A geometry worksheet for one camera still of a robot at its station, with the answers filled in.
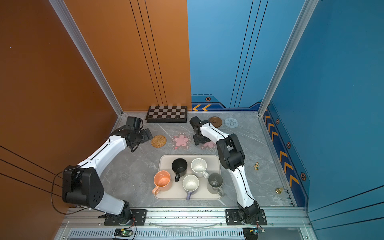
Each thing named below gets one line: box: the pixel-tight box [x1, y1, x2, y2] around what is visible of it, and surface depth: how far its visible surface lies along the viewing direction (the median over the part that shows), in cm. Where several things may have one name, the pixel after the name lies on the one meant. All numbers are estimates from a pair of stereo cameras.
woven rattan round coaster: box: [151, 134, 167, 148], surface depth 104 cm
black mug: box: [171, 158, 188, 183], surface depth 84 cm
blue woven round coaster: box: [224, 117, 239, 129], surface depth 115 cm
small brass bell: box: [275, 187, 283, 194], surface depth 82 cm
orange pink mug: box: [152, 170, 171, 196], surface depth 81 cm
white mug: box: [191, 157, 209, 179], surface depth 85 cm
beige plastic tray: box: [190, 176, 221, 200], surface depth 81 cm
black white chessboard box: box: [145, 105, 188, 123], surface depth 118 cm
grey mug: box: [207, 173, 224, 197], surface depth 79 cm
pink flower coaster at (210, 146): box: [199, 141, 217, 151], surface depth 101 cm
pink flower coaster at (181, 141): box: [171, 132, 192, 150], surface depth 105 cm
